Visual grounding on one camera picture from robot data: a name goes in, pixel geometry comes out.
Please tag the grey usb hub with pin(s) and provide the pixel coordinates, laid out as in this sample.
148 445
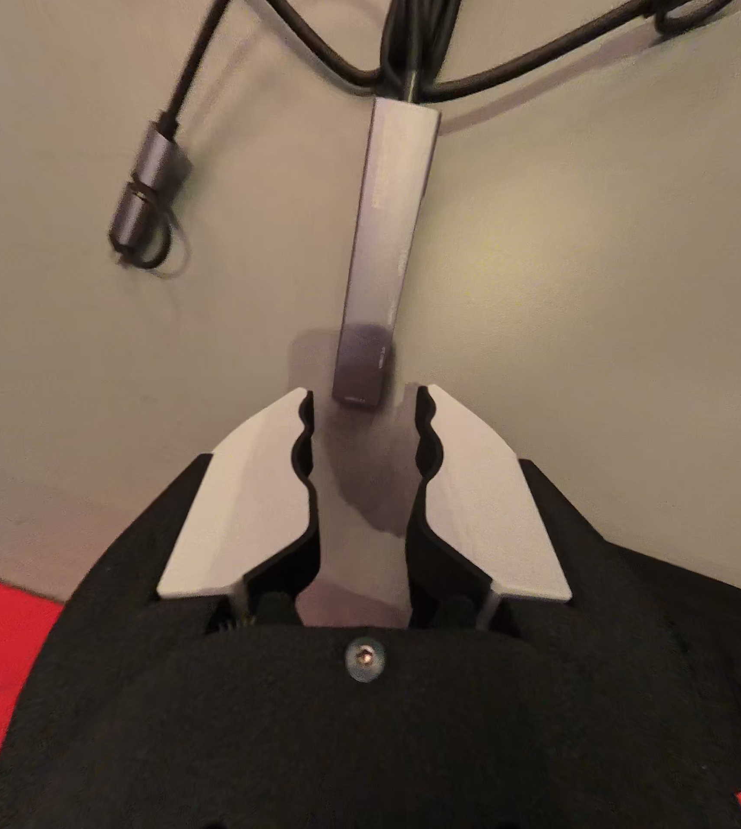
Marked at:
386 246

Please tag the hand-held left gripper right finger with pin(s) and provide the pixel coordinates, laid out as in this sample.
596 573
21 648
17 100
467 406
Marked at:
480 505

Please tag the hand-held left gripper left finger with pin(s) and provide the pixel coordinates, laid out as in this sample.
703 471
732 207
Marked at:
234 505

